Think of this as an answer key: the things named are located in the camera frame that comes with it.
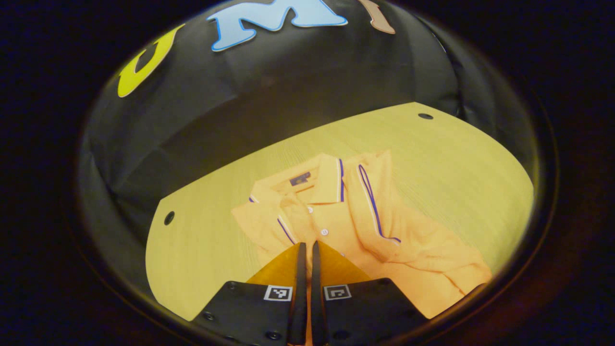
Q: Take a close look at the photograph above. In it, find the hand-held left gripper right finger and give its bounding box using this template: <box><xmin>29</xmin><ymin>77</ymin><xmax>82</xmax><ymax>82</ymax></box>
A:
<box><xmin>310</xmin><ymin>240</ymin><xmax>428</xmax><ymax>346</ymax></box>

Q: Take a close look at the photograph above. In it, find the orange T-shirt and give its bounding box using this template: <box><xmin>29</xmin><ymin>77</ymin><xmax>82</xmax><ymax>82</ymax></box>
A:
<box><xmin>231</xmin><ymin>150</ymin><xmax>493</xmax><ymax>320</ymax></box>

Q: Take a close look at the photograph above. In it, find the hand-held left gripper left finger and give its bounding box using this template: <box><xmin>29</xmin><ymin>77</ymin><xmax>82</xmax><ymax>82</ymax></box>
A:
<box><xmin>192</xmin><ymin>242</ymin><xmax>308</xmax><ymax>346</ymax></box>

